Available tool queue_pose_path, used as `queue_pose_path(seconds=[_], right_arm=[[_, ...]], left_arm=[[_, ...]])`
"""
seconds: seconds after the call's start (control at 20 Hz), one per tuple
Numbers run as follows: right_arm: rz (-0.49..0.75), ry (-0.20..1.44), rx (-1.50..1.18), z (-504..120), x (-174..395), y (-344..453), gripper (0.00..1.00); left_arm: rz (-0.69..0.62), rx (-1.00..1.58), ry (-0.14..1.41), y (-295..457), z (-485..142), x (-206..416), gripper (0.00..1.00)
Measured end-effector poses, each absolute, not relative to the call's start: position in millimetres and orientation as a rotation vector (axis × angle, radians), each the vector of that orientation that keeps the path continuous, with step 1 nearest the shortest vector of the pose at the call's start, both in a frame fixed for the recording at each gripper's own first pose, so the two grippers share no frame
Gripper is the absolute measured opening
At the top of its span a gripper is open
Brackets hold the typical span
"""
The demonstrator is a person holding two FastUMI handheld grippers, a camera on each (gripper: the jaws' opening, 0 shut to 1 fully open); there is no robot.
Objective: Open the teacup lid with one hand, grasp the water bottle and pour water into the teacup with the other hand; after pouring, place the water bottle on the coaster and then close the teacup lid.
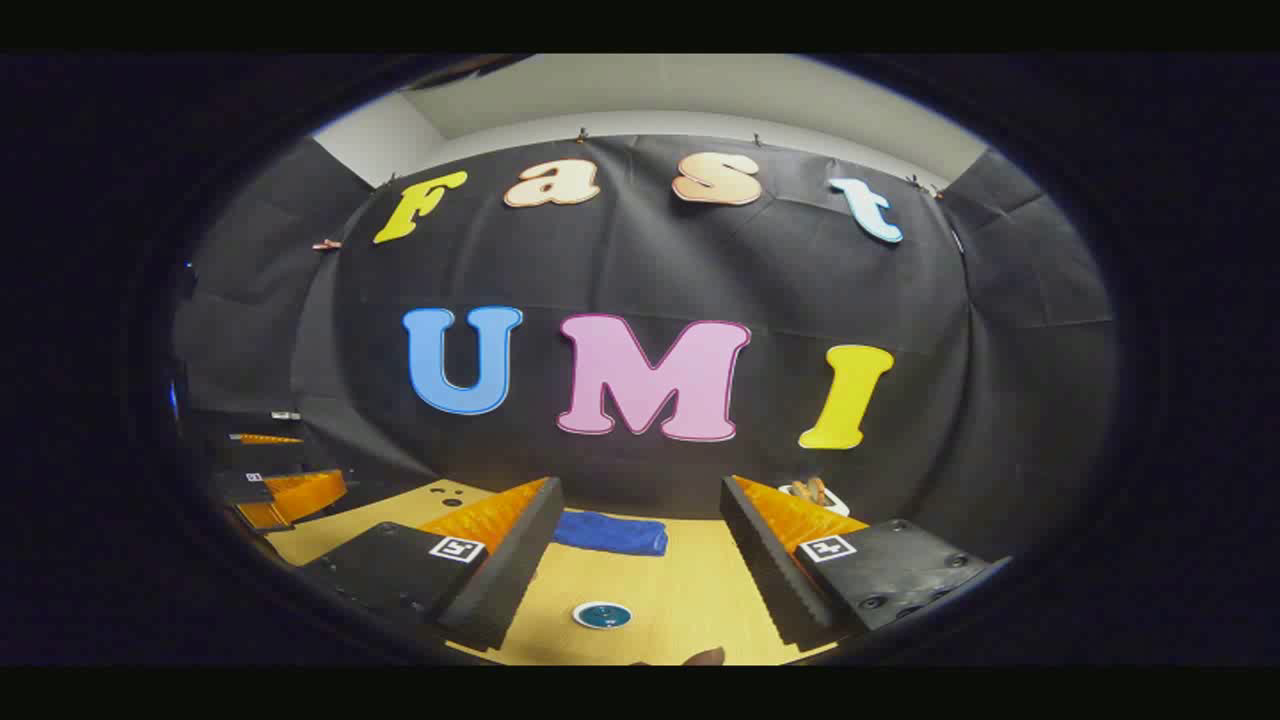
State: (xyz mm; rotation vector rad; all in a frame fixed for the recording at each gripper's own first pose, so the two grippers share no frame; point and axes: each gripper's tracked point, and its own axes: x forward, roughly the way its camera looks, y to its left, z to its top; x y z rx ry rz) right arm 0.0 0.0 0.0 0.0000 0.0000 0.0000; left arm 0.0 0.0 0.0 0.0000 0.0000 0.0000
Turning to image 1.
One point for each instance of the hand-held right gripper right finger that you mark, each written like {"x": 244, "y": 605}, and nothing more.
{"x": 775, "y": 565}

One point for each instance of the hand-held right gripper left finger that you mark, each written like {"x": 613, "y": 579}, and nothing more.
{"x": 490, "y": 585}

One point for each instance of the toast slice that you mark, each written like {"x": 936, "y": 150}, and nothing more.
{"x": 812, "y": 490}

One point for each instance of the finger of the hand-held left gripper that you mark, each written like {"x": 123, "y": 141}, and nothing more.
{"x": 240, "y": 488}
{"x": 262, "y": 452}

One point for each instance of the white toaster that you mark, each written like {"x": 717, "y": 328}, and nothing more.
{"x": 836, "y": 505}

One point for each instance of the black backdrop cloth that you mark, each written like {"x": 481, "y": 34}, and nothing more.
{"x": 640, "y": 260}

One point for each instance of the blue towel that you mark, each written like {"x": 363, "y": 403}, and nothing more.
{"x": 610, "y": 532}

